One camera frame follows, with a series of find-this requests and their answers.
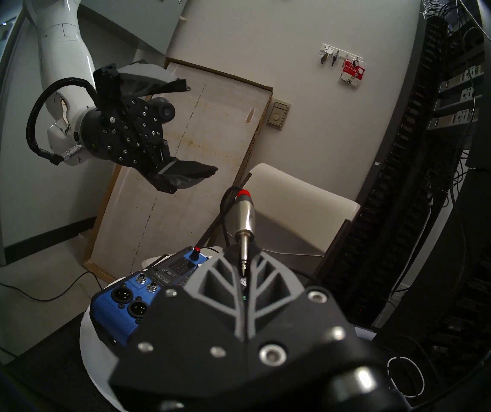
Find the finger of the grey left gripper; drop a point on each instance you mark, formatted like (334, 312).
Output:
(185, 175)
(142, 80)

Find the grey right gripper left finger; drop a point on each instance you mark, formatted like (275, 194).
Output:
(185, 329)

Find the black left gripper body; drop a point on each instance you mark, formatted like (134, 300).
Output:
(121, 132)

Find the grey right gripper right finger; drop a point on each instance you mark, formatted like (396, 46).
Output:
(297, 325)

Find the black and blue audio mixer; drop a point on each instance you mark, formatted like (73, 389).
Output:
(117, 304)

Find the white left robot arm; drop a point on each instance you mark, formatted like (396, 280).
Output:
(61, 37)

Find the large pale wooden board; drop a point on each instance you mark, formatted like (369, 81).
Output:
(211, 128)

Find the grey flat box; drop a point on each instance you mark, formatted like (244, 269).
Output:
(363, 331)

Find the beige folding chair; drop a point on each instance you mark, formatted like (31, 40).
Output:
(297, 209)

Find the dark hanging key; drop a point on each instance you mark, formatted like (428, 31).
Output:
(323, 57)
(335, 59)

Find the white key hook rack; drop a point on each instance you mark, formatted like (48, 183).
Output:
(342, 51)

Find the beige rack unit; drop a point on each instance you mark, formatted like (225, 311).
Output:
(451, 120)
(460, 78)

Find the dark grey rack unit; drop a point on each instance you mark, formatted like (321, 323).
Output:
(455, 101)

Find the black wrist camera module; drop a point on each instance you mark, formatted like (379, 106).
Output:
(165, 110)

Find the beige wall control plate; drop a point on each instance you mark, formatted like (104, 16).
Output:
(279, 114)

